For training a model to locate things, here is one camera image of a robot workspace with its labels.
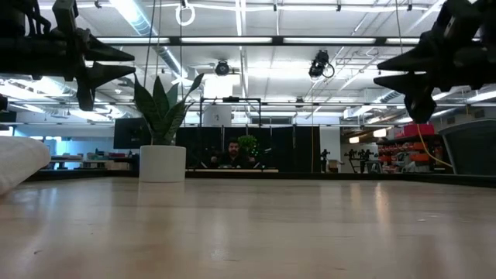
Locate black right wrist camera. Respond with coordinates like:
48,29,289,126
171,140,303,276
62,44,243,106
436,0,476,38

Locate round black ceiling device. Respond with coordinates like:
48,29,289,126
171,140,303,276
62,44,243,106
214,60,232,77

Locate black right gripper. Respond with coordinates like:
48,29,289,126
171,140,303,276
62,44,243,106
373,21,476,126

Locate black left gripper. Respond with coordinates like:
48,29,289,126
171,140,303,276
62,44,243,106
22,27,137,112

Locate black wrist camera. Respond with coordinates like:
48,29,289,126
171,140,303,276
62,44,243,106
436,0,476,38
52,0,79,36

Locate background robot station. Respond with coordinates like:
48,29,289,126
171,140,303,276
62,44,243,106
343,148,383,174

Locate black overhead camera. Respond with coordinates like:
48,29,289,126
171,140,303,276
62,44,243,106
308,49,336,79

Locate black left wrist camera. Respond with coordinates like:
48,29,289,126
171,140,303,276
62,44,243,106
52,0,79,36

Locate white cable loop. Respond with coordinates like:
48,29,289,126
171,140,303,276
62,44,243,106
174,2,197,27

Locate white checked kitchen towel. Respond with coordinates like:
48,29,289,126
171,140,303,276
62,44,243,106
0,135,52,196

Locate white plant pot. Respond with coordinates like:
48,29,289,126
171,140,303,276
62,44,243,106
138,144,188,184

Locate person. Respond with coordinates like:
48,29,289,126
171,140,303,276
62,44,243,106
211,139,255,170

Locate black aluminium table frame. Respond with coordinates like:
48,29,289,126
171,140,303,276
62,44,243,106
26,169,496,189

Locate black partition wall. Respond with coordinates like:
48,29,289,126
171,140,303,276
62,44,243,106
176,124,322,174

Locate yellow hanging cable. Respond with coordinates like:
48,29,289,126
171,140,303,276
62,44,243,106
415,123,453,169

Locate shelf with red bins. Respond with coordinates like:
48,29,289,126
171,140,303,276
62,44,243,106
377,122,445,174

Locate background work tables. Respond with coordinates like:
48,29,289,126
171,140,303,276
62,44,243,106
50,150,135,172

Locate black background screen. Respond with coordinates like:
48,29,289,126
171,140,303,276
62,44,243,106
113,118,152,150

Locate green snake plant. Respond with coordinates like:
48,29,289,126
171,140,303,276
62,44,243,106
133,72,205,146

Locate small green background plant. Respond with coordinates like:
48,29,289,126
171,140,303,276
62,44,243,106
236,134,260,156

